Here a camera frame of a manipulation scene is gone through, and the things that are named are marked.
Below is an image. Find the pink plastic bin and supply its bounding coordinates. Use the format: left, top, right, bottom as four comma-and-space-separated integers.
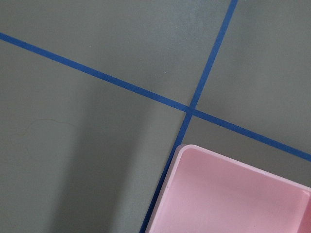
146, 145, 311, 233

